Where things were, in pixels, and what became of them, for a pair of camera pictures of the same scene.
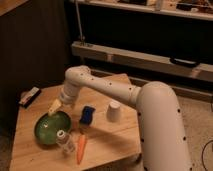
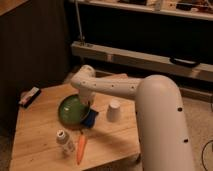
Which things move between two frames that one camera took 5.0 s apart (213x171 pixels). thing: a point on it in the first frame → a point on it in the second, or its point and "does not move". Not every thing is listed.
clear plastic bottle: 65,142 does not move
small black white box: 27,100 does not move
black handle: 185,62 does not move
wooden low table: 93,133 does not move
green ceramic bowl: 47,126 → 72,111
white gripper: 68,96 → 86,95
